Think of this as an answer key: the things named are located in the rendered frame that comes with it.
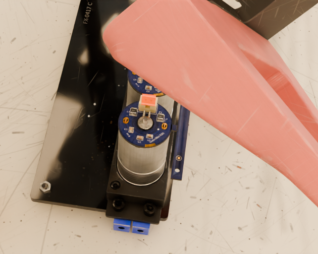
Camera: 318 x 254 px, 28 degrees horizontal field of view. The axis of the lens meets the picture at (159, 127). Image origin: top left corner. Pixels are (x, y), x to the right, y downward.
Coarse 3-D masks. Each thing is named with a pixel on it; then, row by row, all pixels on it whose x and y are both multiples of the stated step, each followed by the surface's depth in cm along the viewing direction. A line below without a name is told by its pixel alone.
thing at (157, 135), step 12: (132, 108) 29; (156, 108) 30; (120, 120) 29; (132, 120) 29; (156, 120) 29; (168, 120) 29; (120, 132) 29; (132, 132) 29; (144, 132) 29; (156, 132) 29; (168, 132) 29; (132, 144) 29; (144, 144) 29; (156, 144) 29
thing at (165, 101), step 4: (128, 84) 31; (128, 88) 31; (132, 88) 30; (128, 92) 31; (132, 92) 31; (136, 92) 30; (128, 96) 32; (132, 96) 31; (136, 96) 31; (164, 96) 30; (168, 96) 31; (128, 100) 32; (132, 100) 31; (136, 100) 31; (160, 100) 31; (164, 100) 31; (168, 100) 31; (172, 100) 32; (128, 104) 32; (160, 104) 31; (164, 104) 31; (168, 104) 31; (172, 104) 32; (168, 108) 32; (172, 108) 33; (172, 112) 33
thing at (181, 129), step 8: (184, 112) 30; (184, 120) 29; (176, 128) 29; (184, 128) 29; (176, 136) 29; (184, 136) 29; (176, 144) 29; (184, 144) 29; (176, 152) 29; (184, 152) 29; (176, 160) 28; (176, 168) 28; (176, 176) 28
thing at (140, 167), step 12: (120, 144) 30; (120, 156) 31; (132, 156) 30; (144, 156) 29; (156, 156) 30; (120, 168) 32; (132, 168) 31; (144, 168) 31; (156, 168) 31; (132, 180) 32; (144, 180) 32; (156, 180) 32
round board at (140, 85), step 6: (132, 78) 30; (138, 78) 30; (132, 84) 30; (138, 84) 30; (144, 84) 30; (150, 84) 30; (138, 90) 30; (144, 90) 30; (150, 90) 30; (156, 90) 30; (156, 96) 30
